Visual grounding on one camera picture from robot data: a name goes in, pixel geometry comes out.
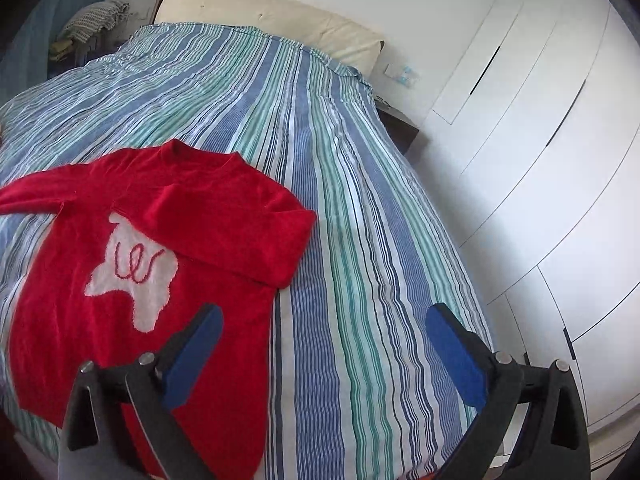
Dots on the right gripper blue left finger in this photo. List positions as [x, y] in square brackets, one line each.
[185, 354]

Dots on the pile of striped clothes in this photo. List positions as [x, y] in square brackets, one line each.
[85, 27]

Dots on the cream padded headboard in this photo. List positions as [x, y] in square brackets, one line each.
[341, 38]

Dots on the white wardrobe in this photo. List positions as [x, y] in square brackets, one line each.
[532, 158]

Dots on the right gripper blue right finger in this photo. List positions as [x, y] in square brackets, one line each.
[464, 355]

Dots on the dark bedside table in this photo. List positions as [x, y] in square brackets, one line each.
[399, 127]

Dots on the striped blue green bedspread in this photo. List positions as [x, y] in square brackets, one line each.
[356, 389]

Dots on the white wall socket plate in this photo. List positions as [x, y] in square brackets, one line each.
[402, 74]

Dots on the red sweater with white rabbit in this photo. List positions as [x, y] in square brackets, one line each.
[140, 240]

